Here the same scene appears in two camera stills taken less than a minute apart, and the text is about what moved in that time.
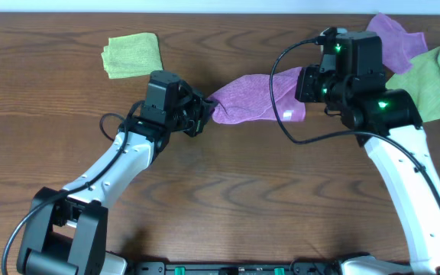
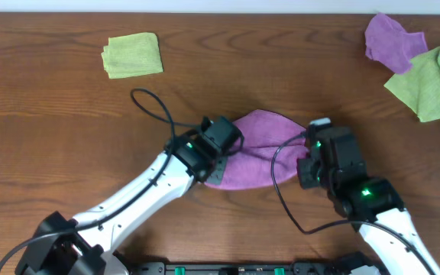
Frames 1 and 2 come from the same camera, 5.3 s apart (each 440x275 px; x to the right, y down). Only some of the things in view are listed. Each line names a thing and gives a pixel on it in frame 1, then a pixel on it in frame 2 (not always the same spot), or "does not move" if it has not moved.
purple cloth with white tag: (244, 98) -> (249, 165)
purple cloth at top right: (399, 46) does not move
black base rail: (297, 268) does not move
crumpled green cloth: (432, 82) does not move
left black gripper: (198, 119) -> (217, 173)
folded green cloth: (131, 55) does not move
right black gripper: (302, 85) -> (305, 173)
